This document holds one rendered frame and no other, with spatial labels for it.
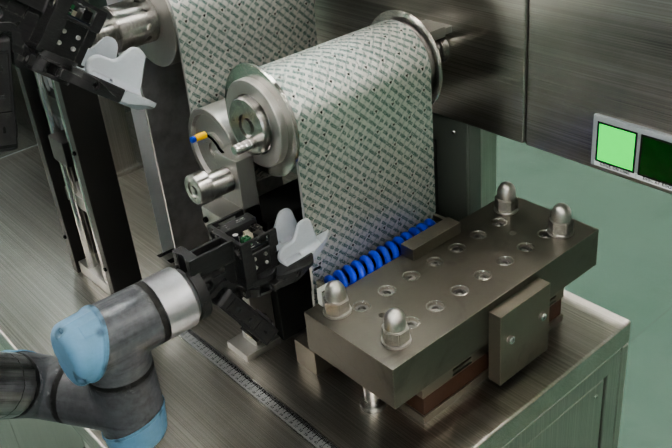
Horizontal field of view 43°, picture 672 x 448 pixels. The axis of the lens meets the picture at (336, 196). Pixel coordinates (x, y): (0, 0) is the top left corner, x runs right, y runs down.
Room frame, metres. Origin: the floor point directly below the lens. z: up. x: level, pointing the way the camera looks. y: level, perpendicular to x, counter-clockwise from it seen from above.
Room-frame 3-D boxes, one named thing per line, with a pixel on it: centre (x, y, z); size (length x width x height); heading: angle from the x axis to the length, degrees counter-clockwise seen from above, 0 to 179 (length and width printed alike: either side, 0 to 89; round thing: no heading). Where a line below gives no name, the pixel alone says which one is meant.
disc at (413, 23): (1.12, -0.11, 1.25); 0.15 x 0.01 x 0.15; 38
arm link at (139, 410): (0.76, 0.28, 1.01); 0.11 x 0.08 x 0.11; 70
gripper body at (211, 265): (0.85, 0.14, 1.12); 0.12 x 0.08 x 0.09; 128
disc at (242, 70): (0.97, 0.08, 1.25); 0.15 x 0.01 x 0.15; 38
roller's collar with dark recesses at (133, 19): (1.15, 0.26, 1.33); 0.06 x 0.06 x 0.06; 38
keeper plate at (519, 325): (0.86, -0.22, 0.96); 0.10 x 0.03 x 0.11; 128
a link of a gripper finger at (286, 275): (0.87, 0.08, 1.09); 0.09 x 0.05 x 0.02; 127
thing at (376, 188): (0.99, -0.05, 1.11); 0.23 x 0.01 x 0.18; 128
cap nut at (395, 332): (0.79, -0.05, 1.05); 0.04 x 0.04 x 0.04
